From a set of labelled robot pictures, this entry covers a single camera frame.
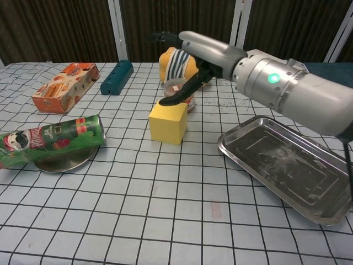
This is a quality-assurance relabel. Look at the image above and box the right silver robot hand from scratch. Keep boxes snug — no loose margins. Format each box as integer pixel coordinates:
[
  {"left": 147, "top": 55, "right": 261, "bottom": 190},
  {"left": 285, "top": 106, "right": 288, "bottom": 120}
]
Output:
[{"left": 146, "top": 30, "right": 248, "bottom": 106}]

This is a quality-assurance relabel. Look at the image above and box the yellow foam cube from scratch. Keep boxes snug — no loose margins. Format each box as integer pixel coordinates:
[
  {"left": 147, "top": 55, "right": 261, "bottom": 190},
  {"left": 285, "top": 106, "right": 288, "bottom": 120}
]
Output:
[{"left": 148, "top": 99, "right": 188, "bottom": 146}]

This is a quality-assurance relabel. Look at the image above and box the green Pringles chips can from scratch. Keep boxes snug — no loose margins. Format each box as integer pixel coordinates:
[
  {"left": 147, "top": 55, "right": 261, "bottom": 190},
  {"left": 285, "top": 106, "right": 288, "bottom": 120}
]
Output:
[{"left": 0, "top": 114, "right": 107, "bottom": 169}]

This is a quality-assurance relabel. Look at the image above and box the yellow plush toy striped cloth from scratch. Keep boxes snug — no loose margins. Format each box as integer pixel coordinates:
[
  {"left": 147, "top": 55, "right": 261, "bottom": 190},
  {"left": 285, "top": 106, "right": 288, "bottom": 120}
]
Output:
[{"left": 158, "top": 46, "right": 213, "bottom": 89}]

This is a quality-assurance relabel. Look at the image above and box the clear plastic snack jar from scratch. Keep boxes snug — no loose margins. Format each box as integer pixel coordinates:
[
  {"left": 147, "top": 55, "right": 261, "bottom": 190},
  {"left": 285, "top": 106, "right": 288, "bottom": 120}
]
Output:
[{"left": 163, "top": 78, "right": 196, "bottom": 113}]

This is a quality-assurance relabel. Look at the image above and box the teal plastic holder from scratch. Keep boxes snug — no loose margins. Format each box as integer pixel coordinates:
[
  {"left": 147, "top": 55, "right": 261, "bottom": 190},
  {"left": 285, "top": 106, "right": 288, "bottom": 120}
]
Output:
[{"left": 100, "top": 59, "right": 135, "bottom": 96}]

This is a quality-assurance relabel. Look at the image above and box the rectangular stainless steel tray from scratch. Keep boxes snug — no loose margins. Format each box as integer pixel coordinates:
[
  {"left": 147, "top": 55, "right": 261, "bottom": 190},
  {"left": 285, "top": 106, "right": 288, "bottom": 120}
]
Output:
[{"left": 217, "top": 115, "right": 353, "bottom": 226}]

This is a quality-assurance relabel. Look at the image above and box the orange snack carton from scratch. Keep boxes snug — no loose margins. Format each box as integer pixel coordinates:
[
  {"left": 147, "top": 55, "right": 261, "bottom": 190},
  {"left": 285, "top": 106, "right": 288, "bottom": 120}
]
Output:
[{"left": 31, "top": 62, "right": 100, "bottom": 115}]

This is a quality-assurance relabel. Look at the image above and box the white black checkered tablecloth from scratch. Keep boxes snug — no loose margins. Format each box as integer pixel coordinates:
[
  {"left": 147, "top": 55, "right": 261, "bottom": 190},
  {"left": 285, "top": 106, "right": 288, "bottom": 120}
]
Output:
[{"left": 0, "top": 61, "right": 353, "bottom": 265}]

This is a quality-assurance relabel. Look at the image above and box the round stainless steel plate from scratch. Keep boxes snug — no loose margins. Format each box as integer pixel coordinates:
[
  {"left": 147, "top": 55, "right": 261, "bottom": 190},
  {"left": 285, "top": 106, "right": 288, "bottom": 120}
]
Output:
[{"left": 34, "top": 143, "right": 98, "bottom": 173}]

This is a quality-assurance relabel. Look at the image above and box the white metal frame post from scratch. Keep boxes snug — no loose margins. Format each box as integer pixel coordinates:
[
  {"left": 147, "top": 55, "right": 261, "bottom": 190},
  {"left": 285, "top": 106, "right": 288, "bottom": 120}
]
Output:
[
  {"left": 324, "top": 16, "right": 353, "bottom": 63},
  {"left": 232, "top": 0, "right": 253, "bottom": 50},
  {"left": 106, "top": 0, "right": 130, "bottom": 62}
]

